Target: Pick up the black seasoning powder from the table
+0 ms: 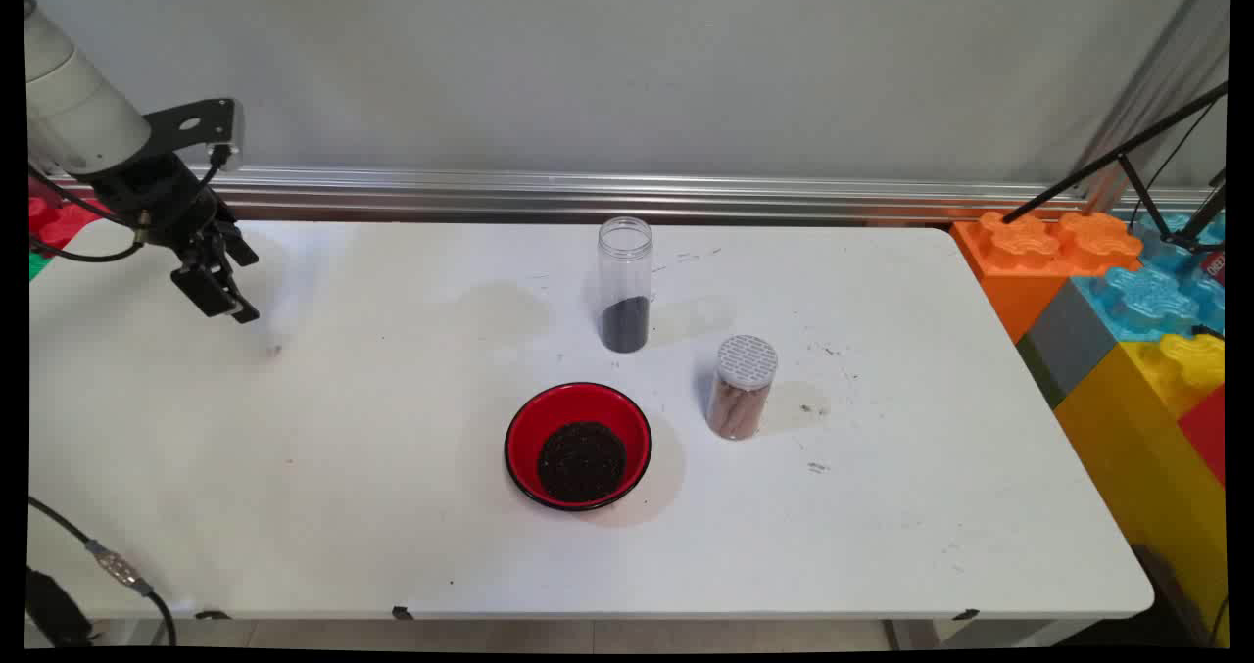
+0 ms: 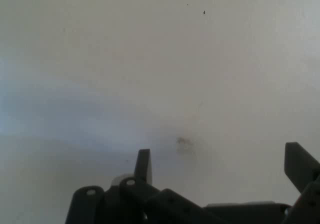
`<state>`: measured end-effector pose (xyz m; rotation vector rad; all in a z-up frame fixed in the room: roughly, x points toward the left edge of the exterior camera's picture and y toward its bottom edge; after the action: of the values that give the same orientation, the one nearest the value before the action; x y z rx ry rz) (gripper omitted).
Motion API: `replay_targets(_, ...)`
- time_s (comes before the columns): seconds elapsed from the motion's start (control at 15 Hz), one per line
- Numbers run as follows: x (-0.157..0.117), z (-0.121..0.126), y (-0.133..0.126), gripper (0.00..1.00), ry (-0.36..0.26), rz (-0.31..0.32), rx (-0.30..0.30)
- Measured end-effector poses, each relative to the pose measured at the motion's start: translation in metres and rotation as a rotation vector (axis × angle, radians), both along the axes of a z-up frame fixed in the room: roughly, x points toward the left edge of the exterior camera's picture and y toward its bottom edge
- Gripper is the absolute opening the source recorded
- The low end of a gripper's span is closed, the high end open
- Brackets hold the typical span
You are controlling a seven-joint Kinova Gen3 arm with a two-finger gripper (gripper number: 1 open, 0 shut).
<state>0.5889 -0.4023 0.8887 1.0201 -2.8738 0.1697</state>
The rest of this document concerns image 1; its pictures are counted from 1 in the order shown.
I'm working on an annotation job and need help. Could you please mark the brown cinnamon sticks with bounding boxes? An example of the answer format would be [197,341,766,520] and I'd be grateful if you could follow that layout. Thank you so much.
[709,377,770,439]

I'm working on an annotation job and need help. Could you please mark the black cable with metal connector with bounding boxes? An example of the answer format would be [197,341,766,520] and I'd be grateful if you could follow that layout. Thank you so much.
[27,214,177,646]

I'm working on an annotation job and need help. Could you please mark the light blue building block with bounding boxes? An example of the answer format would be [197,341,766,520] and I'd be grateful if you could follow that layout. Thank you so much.
[1073,211,1228,343]

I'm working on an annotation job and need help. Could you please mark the grey building block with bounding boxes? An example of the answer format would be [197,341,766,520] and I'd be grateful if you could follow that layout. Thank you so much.
[1016,279,1120,409]

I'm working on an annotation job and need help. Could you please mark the yellow building block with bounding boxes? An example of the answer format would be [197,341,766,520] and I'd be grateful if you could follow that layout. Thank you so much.
[1053,333,1229,644]

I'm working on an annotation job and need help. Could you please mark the grey table leg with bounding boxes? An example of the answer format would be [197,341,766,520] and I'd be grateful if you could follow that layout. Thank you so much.
[885,621,943,650]

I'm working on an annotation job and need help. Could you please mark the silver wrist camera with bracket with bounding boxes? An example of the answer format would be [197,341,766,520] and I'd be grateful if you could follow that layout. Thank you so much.
[142,98,244,171]

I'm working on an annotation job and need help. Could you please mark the jar with white perforated lid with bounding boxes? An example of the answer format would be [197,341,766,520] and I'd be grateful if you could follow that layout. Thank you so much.
[705,335,780,442]

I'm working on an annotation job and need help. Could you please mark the black tripod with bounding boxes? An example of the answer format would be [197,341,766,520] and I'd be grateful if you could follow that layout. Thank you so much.
[1001,80,1229,255]

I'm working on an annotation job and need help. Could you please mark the tall clear plastic jar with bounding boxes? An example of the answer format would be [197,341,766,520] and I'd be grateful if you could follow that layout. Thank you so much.
[598,216,654,355]

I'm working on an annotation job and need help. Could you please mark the heap of black seeds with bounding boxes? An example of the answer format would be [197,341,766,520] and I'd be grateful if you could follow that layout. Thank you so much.
[536,421,628,504]
[601,296,651,354]

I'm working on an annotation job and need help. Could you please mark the black cable with thick plug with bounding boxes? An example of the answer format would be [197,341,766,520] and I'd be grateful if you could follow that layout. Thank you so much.
[24,144,238,649]

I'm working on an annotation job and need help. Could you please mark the aluminium rail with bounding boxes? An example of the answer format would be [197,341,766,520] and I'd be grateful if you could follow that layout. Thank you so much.
[44,164,1221,228]

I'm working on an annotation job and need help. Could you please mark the orange building block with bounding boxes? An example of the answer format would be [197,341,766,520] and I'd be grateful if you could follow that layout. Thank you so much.
[952,211,1145,344]

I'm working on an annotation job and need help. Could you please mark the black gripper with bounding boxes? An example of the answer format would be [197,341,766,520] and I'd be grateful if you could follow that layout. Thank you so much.
[90,152,262,325]

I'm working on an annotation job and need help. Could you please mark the red bowl with black rim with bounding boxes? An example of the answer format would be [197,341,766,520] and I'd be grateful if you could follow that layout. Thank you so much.
[504,382,654,513]

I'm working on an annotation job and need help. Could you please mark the big red building block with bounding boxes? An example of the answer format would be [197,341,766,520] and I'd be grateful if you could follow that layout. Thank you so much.
[1176,384,1229,488]

